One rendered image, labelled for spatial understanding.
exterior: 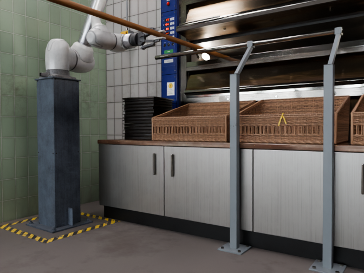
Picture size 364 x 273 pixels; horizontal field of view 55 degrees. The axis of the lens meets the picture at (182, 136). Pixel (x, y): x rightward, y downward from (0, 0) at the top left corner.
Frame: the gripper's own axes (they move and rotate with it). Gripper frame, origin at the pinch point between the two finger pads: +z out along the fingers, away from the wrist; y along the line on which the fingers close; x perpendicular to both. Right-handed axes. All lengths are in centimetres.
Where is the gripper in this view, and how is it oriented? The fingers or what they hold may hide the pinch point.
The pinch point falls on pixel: (160, 35)
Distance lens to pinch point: 208.7
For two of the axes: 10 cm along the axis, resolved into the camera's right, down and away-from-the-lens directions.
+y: 0.0, 10.0, 0.3
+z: 8.2, 0.2, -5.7
